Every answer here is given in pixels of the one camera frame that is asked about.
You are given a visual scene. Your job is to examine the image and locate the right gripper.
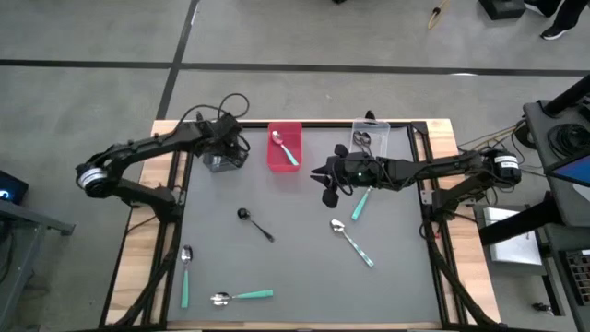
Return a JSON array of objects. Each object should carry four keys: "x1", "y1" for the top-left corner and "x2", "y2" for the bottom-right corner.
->
[{"x1": 310, "y1": 145, "x2": 393, "y2": 208}]

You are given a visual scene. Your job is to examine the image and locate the teal white patterned handle spoon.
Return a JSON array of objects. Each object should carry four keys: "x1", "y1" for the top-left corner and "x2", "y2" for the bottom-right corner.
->
[{"x1": 329, "y1": 218, "x2": 375, "y2": 269}]

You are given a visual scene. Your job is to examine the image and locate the solid teal handle spoon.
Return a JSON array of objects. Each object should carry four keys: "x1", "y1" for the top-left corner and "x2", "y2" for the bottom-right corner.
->
[
  {"x1": 209, "y1": 289, "x2": 275, "y2": 307},
  {"x1": 270, "y1": 130, "x2": 301, "y2": 167},
  {"x1": 180, "y1": 245, "x2": 194, "y2": 309},
  {"x1": 350, "y1": 186, "x2": 372, "y2": 221}
]

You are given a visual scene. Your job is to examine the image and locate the red plastic bin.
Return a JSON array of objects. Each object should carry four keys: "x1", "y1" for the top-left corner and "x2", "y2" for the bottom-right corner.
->
[{"x1": 266, "y1": 121, "x2": 304, "y2": 173}]

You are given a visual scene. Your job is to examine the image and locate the clear plastic bin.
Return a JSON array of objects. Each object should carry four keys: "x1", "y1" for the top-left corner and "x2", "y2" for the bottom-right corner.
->
[{"x1": 350, "y1": 117, "x2": 392, "y2": 160}]

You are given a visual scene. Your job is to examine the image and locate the black stand leg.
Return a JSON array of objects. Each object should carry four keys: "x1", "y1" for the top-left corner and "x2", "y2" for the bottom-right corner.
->
[{"x1": 478, "y1": 191, "x2": 561, "y2": 248}]

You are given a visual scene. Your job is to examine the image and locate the white box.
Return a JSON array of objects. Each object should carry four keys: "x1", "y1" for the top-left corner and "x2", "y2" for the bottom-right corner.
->
[{"x1": 483, "y1": 206, "x2": 544, "y2": 267}]

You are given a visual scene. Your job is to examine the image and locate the grey side desk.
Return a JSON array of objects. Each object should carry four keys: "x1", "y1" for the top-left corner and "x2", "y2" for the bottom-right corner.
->
[{"x1": 0, "y1": 197, "x2": 76, "y2": 324}]

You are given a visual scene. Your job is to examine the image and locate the grey equipment cart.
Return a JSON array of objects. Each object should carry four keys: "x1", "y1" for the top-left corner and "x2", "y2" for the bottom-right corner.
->
[{"x1": 523, "y1": 100, "x2": 590, "y2": 227}]

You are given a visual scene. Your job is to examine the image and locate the black computer with blue light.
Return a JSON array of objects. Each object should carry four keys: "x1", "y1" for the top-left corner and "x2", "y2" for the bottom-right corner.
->
[{"x1": 0, "y1": 169, "x2": 30, "y2": 207}]

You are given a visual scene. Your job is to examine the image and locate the black box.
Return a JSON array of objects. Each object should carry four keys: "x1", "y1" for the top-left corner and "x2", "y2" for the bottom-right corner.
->
[{"x1": 478, "y1": 0, "x2": 526, "y2": 21}]

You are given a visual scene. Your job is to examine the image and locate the blue monitor screen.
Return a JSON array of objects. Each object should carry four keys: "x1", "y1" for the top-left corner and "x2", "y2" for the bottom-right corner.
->
[{"x1": 550, "y1": 154, "x2": 590, "y2": 188}]

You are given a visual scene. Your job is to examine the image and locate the black pole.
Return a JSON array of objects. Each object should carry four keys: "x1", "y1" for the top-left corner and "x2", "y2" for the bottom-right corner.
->
[{"x1": 541, "y1": 73, "x2": 590, "y2": 119}]

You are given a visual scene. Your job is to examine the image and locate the black button panel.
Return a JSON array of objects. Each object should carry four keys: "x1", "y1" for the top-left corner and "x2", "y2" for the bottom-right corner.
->
[{"x1": 560, "y1": 248, "x2": 590, "y2": 308}]

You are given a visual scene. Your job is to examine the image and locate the person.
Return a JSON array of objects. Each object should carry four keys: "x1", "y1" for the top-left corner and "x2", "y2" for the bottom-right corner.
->
[{"x1": 523, "y1": 0, "x2": 590, "y2": 42}]

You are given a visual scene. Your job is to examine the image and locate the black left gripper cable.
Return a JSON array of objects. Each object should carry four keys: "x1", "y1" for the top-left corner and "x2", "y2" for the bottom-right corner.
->
[{"x1": 177, "y1": 92, "x2": 251, "y2": 125}]

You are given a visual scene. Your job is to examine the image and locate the black metal table frame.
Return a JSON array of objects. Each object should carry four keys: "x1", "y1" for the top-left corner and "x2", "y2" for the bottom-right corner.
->
[{"x1": 99, "y1": 118, "x2": 502, "y2": 332}]

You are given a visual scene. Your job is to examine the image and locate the floor cable bundle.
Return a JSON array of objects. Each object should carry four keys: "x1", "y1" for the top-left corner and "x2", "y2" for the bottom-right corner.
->
[{"x1": 458, "y1": 122, "x2": 526, "y2": 160}]

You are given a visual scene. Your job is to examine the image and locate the yellow cable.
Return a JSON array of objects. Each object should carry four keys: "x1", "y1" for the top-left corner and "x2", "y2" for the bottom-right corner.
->
[{"x1": 426, "y1": 0, "x2": 451, "y2": 31}]

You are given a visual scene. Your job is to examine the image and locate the black cable coil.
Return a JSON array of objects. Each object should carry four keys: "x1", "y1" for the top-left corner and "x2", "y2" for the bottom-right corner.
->
[{"x1": 548, "y1": 123, "x2": 590, "y2": 160}]

